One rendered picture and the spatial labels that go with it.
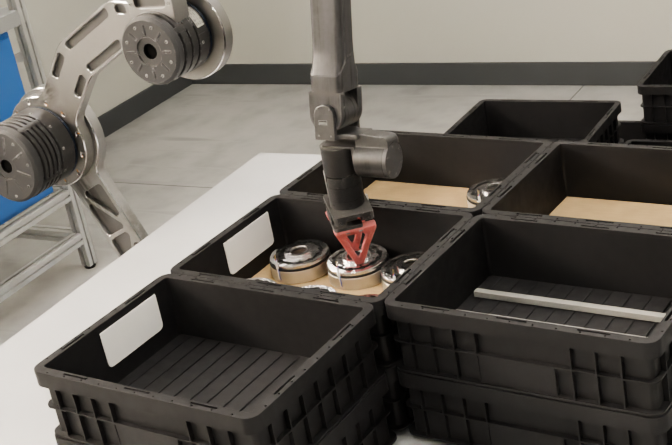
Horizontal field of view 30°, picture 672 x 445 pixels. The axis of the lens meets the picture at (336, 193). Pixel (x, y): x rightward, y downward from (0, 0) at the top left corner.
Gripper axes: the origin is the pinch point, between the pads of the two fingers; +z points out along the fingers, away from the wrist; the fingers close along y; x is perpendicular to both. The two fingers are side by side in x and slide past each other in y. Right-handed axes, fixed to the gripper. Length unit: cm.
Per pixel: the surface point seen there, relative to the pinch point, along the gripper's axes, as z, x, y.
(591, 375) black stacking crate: -1, -21, -50
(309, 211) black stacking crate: -3.3, 5.2, 12.6
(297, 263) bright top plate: 1.5, 9.5, 4.0
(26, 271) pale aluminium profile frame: 79, 84, 197
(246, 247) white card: -0.9, 17.1, 9.3
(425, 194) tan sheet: 4.6, -17.7, 26.1
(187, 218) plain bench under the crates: 19, 27, 73
